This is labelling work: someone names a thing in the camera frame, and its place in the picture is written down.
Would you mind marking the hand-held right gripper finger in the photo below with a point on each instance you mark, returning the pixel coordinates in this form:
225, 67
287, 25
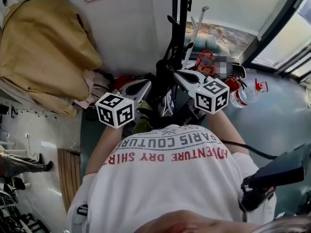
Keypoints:
188, 87
192, 71

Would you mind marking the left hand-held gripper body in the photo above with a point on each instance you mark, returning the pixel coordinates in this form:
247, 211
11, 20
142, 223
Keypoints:
114, 110

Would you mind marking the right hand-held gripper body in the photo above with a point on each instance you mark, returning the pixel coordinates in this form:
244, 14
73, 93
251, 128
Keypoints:
211, 98

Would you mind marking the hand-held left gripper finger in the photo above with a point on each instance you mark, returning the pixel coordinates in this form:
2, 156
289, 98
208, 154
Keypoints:
141, 81
145, 93

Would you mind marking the black coat rack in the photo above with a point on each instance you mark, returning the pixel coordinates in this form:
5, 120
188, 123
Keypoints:
184, 8

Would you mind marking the person's right forearm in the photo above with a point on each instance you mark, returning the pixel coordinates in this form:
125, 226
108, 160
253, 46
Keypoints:
227, 132

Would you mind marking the person's left forearm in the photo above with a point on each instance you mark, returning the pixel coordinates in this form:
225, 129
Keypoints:
102, 149

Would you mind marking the red gift bag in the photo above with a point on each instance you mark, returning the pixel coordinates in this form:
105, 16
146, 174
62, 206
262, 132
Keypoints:
205, 62

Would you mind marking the white plastic bag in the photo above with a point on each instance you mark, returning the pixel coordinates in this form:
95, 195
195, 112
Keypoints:
166, 104

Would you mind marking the red fire extinguisher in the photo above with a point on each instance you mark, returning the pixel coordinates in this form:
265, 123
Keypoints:
234, 82

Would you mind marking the pink garment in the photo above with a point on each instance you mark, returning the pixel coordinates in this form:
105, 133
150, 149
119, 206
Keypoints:
94, 86

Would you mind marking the large clear water bottle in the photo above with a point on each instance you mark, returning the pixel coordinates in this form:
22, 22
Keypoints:
245, 96

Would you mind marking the dark waste bin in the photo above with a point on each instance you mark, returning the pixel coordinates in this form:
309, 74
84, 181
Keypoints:
239, 70

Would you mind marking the wooden slatted board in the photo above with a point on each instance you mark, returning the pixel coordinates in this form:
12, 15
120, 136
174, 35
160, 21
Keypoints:
70, 178

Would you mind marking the person's white printed t-shirt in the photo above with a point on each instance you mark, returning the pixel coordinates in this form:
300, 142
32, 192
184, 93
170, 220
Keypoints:
165, 183

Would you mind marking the beige jacket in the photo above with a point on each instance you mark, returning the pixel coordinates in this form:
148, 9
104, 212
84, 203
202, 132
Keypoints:
43, 52

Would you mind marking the black framed glass door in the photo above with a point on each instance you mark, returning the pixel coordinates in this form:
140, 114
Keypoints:
286, 40

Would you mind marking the black box device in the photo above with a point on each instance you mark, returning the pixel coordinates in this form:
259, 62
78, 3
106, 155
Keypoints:
284, 166

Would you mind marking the black waist pouch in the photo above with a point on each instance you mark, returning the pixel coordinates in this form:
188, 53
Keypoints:
257, 199

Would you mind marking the person's chin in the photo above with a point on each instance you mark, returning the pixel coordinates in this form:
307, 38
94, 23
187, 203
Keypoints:
194, 223

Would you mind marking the black stool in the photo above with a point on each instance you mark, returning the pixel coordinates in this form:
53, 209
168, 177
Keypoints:
14, 217

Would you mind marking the white hanging garment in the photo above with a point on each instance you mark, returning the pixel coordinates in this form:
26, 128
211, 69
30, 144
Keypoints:
3, 11

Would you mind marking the white wall socket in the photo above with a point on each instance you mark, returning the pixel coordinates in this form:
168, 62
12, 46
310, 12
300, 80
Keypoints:
27, 135

